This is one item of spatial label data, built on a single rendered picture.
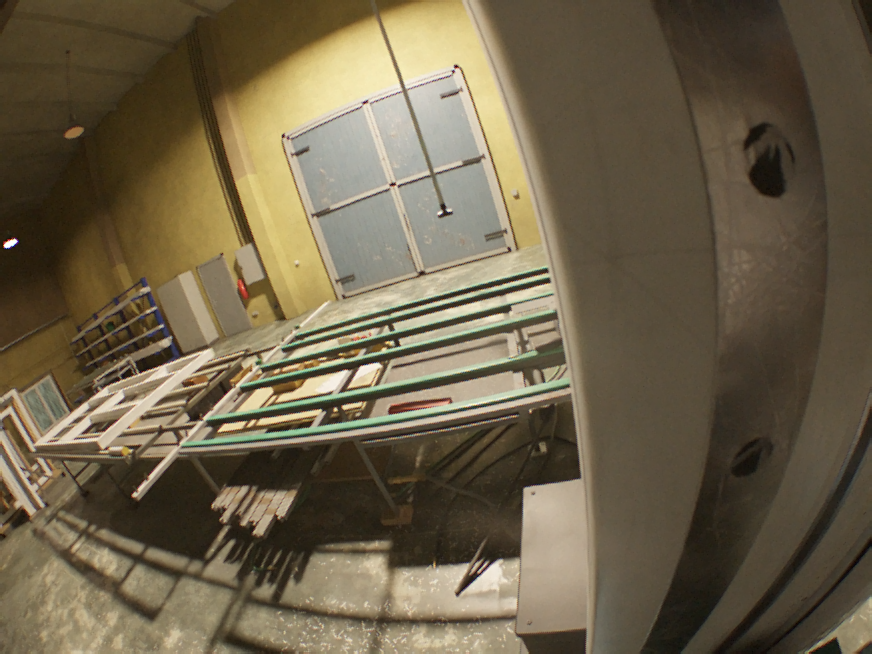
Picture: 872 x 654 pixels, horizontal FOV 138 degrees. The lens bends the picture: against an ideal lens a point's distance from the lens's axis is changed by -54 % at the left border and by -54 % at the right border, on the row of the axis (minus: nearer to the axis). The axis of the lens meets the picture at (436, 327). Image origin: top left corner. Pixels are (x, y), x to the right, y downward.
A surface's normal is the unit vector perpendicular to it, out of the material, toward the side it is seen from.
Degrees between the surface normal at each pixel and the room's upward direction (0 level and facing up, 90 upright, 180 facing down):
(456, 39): 90
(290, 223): 90
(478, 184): 90
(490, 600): 0
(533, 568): 0
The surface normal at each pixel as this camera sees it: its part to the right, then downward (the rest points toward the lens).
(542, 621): -0.30, -0.89
